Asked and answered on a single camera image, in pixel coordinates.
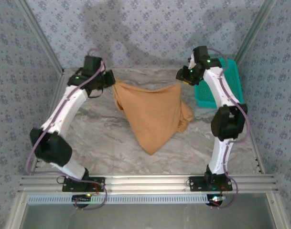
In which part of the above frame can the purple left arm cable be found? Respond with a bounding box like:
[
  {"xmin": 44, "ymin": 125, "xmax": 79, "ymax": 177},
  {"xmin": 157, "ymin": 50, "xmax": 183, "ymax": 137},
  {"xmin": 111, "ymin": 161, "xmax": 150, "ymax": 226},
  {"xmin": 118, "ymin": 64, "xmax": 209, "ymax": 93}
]
[{"xmin": 24, "ymin": 48, "xmax": 108, "ymax": 211}]

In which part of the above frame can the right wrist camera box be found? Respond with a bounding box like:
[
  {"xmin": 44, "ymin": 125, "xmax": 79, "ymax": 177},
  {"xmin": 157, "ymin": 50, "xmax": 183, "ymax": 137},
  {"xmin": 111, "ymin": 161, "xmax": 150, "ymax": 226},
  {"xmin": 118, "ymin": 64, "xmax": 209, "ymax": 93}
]
[{"xmin": 188, "ymin": 45, "xmax": 210, "ymax": 70}]

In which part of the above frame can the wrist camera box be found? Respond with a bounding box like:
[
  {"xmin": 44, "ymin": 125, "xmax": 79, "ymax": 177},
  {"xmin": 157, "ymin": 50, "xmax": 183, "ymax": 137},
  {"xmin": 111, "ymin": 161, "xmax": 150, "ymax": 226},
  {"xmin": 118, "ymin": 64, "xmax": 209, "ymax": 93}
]
[
  {"xmin": 188, "ymin": 45, "xmax": 210, "ymax": 70},
  {"xmin": 84, "ymin": 55, "xmax": 104, "ymax": 75}
]

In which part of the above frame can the orange t-shirt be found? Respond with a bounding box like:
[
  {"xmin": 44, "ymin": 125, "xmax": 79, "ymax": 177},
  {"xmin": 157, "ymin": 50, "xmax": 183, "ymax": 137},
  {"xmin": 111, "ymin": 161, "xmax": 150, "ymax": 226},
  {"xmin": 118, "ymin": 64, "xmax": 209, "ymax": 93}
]
[{"xmin": 112, "ymin": 81, "xmax": 195, "ymax": 156}]

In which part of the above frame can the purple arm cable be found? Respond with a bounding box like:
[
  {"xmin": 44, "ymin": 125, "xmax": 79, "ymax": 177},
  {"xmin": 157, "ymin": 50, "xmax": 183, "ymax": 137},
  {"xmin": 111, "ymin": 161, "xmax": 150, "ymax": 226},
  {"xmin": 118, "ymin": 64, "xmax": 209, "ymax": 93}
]
[
  {"xmin": 208, "ymin": 47, "xmax": 252, "ymax": 210},
  {"xmin": 24, "ymin": 48, "xmax": 108, "ymax": 211}
]

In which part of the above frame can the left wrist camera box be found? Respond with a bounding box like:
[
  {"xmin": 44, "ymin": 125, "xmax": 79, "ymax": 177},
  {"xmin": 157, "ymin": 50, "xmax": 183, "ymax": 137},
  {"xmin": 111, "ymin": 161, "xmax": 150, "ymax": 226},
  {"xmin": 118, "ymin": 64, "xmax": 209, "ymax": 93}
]
[{"xmin": 84, "ymin": 55, "xmax": 104, "ymax": 75}]

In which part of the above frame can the aluminium corner post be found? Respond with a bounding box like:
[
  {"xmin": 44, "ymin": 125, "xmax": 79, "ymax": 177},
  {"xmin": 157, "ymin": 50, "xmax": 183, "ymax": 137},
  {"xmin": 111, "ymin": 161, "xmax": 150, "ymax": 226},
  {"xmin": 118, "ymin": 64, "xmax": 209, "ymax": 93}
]
[
  {"xmin": 234, "ymin": 0, "xmax": 279, "ymax": 66},
  {"xmin": 17, "ymin": 0, "xmax": 65, "ymax": 75}
]

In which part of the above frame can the aluminium side rail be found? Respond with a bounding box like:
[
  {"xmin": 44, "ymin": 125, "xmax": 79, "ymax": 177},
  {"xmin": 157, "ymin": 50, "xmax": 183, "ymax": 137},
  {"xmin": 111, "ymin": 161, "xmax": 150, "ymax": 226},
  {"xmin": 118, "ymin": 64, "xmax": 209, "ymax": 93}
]
[
  {"xmin": 239, "ymin": 104, "xmax": 267, "ymax": 175},
  {"xmin": 30, "ymin": 73, "xmax": 65, "ymax": 175}
]

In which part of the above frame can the aluminium frame leg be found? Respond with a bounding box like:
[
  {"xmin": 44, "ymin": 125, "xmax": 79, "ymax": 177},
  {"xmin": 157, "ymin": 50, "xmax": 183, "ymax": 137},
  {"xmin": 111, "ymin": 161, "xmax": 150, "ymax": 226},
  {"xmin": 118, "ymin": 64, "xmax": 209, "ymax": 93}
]
[
  {"xmin": 5, "ymin": 193, "xmax": 29, "ymax": 229},
  {"xmin": 265, "ymin": 193, "xmax": 289, "ymax": 229}
]

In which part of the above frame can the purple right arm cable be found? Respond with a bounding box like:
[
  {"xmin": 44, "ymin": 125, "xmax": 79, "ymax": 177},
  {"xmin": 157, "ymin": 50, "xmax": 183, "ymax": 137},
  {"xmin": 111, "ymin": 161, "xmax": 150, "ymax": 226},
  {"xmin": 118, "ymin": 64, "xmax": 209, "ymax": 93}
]
[{"xmin": 208, "ymin": 47, "xmax": 252, "ymax": 210}]

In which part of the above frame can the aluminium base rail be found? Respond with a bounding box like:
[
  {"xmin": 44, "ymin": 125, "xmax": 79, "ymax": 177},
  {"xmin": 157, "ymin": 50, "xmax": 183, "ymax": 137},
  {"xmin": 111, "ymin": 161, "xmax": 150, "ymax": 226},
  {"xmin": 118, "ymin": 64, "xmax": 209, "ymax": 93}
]
[{"xmin": 18, "ymin": 173, "xmax": 279, "ymax": 194}]

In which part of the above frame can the teal plastic basket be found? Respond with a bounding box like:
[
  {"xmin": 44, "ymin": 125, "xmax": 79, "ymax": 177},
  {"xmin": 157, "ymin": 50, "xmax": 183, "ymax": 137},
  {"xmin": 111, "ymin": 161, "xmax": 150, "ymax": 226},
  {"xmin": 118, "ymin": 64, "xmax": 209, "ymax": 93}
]
[{"xmin": 194, "ymin": 57, "xmax": 244, "ymax": 109}]

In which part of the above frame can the slotted grey cable duct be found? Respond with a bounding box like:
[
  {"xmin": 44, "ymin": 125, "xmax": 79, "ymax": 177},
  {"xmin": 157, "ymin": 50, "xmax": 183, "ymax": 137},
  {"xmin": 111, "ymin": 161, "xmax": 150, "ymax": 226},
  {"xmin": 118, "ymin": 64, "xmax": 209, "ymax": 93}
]
[{"xmin": 27, "ymin": 193, "xmax": 209, "ymax": 205}]

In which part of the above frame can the black controller board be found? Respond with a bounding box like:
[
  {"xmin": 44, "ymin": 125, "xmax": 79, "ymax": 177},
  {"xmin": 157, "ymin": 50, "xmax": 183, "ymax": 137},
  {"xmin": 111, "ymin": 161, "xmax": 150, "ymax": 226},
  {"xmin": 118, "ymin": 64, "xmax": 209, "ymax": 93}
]
[
  {"xmin": 206, "ymin": 194, "xmax": 226, "ymax": 206},
  {"xmin": 72, "ymin": 194, "xmax": 93, "ymax": 204}
]

